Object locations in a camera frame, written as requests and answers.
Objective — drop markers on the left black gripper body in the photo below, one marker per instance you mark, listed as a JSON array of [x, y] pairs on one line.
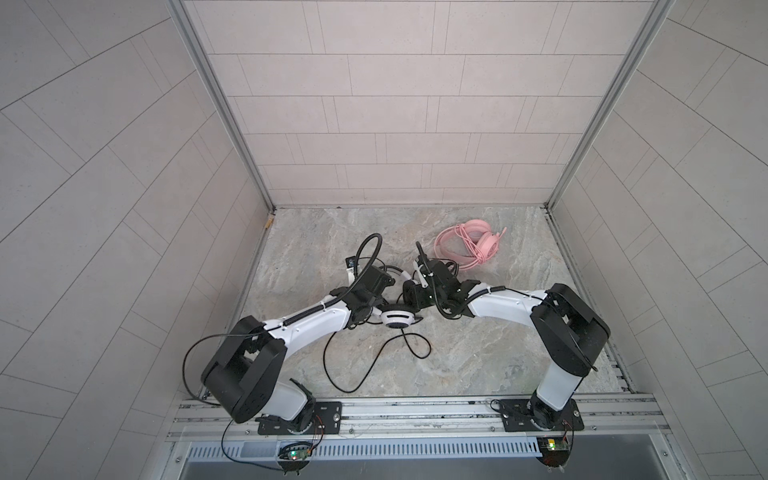
[[378, 300]]

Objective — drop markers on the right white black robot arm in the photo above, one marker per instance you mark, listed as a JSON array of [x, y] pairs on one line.
[[572, 333]]

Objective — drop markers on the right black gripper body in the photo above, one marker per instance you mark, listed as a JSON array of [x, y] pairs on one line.
[[431, 297]]

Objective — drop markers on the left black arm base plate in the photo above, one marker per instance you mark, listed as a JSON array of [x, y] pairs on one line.
[[314, 417]]

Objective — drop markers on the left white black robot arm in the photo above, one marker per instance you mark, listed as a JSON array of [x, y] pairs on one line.
[[243, 374]]

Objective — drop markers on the pink headphones with cable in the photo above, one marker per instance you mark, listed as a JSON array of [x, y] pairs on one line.
[[480, 243]]

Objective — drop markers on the white black headphones with cable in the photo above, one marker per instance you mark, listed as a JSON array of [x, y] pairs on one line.
[[394, 316]]

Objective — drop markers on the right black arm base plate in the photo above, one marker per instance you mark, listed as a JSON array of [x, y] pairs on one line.
[[516, 414]]

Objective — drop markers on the aluminium mounting rail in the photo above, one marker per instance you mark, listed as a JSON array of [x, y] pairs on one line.
[[390, 417]]

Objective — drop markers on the left circuit board green led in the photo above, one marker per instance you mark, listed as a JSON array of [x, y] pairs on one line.
[[295, 452]]

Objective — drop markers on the right circuit board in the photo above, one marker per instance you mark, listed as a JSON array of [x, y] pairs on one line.
[[555, 452]]

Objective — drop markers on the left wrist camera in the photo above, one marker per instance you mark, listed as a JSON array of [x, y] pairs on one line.
[[352, 268]]

